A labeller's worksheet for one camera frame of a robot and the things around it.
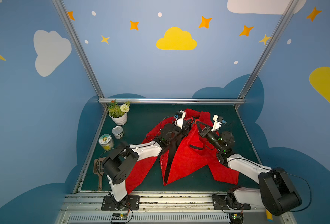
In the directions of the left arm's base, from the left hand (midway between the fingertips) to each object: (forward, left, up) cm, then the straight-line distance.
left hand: (189, 118), depth 80 cm
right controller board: (-46, -25, -29) cm, 59 cm away
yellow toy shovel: (-45, -39, -23) cm, 64 cm away
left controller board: (-46, +38, -28) cm, 66 cm away
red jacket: (-17, 0, -11) cm, 20 cm away
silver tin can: (+3, +48, -20) cm, 52 cm away
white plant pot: (+13, +47, -19) cm, 53 cm away
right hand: (-2, -5, +1) cm, 5 cm away
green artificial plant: (+14, +49, -9) cm, 52 cm away
